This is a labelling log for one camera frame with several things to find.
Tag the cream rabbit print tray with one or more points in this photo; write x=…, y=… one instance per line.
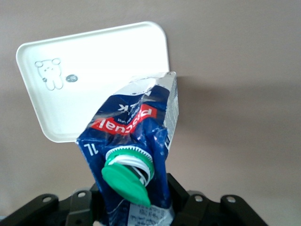
x=94, y=58

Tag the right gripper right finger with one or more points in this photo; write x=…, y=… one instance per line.
x=211, y=212

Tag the blue milk carton green cap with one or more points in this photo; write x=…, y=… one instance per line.
x=131, y=131

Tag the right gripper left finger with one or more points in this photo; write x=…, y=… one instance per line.
x=47, y=212

